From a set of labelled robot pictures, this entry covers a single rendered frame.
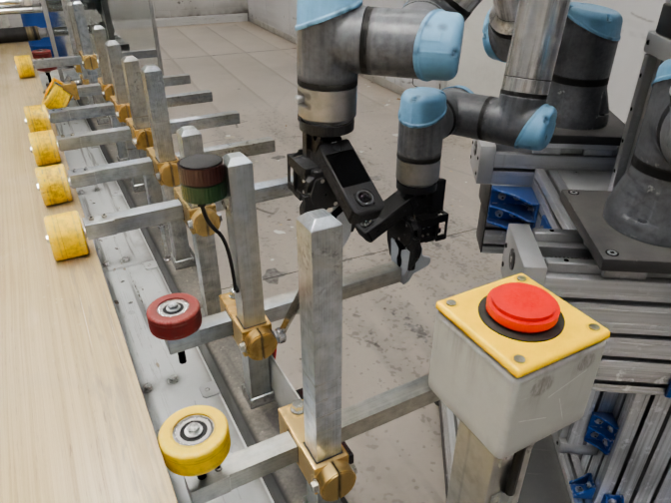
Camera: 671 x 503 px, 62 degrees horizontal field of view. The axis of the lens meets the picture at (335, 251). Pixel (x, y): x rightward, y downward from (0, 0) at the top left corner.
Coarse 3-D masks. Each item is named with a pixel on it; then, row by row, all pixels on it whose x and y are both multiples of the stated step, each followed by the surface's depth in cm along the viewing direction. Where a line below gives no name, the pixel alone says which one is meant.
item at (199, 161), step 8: (184, 160) 73; (192, 160) 73; (200, 160) 73; (208, 160) 73; (216, 160) 73; (184, 168) 71; (192, 168) 70; (200, 168) 70; (208, 168) 71; (216, 184) 72; (224, 200) 77; (224, 208) 78; (232, 216) 77; (208, 224) 77; (216, 232) 78; (224, 240) 79; (232, 264) 81; (232, 272) 82
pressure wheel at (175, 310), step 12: (156, 300) 87; (168, 300) 87; (180, 300) 87; (192, 300) 87; (156, 312) 84; (168, 312) 85; (180, 312) 84; (192, 312) 84; (156, 324) 83; (168, 324) 82; (180, 324) 83; (192, 324) 84; (156, 336) 84; (168, 336) 83; (180, 336) 84; (180, 360) 90
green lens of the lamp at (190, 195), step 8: (224, 184) 73; (184, 192) 72; (192, 192) 72; (200, 192) 72; (208, 192) 72; (216, 192) 72; (224, 192) 74; (184, 200) 73; (192, 200) 72; (200, 200) 72; (208, 200) 72; (216, 200) 73
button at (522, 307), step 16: (496, 288) 32; (512, 288) 32; (528, 288) 32; (496, 304) 31; (512, 304) 31; (528, 304) 31; (544, 304) 31; (496, 320) 31; (512, 320) 30; (528, 320) 30; (544, 320) 30
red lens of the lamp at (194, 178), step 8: (216, 168) 71; (224, 168) 73; (184, 176) 71; (192, 176) 70; (200, 176) 70; (208, 176) 71; (216, 176) 72; (224, 176) 73; (184, 184) 72; (192, 184) 71; (200, 184) 71; (208, 184) 71
